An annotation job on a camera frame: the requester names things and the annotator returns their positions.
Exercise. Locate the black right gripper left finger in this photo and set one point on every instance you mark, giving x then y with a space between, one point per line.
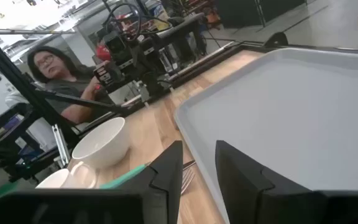
163 186

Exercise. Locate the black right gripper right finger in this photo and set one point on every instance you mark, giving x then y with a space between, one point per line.
244 193

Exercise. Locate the silver metal bracket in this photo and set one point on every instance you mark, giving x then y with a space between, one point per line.
61 144

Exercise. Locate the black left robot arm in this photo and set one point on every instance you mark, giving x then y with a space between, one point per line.
148 53

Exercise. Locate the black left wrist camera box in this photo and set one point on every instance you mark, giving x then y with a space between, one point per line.
115 46

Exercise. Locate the grey plastic tray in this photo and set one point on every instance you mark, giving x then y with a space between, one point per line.
291 118

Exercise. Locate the person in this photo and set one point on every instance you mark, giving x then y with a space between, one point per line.
70 87

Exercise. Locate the red round object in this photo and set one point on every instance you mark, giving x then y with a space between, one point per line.
103 53

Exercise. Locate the black aluminium table frame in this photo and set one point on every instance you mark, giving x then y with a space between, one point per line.
11 72

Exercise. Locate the white ceramic mug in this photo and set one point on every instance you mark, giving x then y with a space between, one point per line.
54 180

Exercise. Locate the white ceramic bowl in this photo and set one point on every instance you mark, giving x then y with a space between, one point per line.
104 146

